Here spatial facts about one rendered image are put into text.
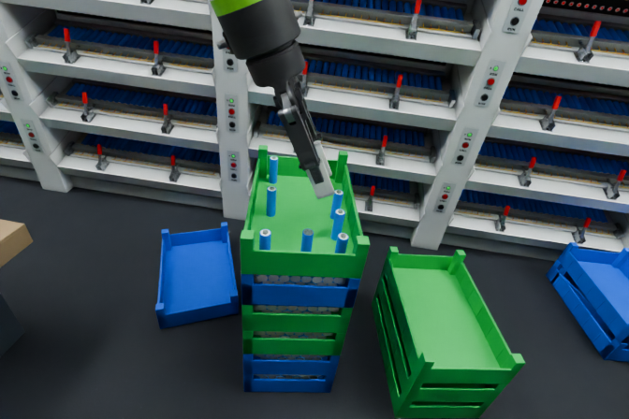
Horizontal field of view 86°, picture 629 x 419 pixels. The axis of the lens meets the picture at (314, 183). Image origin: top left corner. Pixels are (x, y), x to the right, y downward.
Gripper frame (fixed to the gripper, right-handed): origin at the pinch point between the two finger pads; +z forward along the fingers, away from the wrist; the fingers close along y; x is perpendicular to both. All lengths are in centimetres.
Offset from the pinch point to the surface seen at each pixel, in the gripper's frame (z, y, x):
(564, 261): 78, -27, 60
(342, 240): 9.6, 7.1, 0.3
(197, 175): 22, -58, -51
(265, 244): 5.8, 7.2, -11.5
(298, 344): 31.6, 9.2, -15.6
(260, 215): 9.1, -5.4, -15.0
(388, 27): -6, -49, 24
